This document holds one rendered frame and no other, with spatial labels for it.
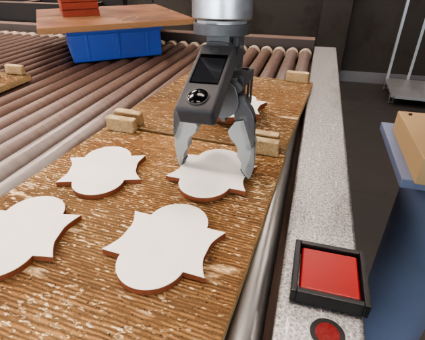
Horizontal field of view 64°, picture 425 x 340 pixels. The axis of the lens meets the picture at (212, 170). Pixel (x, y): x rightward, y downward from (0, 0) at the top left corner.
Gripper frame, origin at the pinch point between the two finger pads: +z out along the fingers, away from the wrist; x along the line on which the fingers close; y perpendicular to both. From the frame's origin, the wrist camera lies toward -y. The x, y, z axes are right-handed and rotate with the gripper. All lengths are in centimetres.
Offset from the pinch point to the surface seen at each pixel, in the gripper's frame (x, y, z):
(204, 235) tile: -3.8, -13.2, 1.2
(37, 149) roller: 34.7, 1.2, 3.2
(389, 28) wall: -62, 389, 10
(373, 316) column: -36, 33, 54
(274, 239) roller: -11.0, -7.6, 3.9
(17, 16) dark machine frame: 147, 108, -9
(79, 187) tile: 15.9, -10.1, 0.9
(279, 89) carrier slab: -2.4, 43.5, -1.8
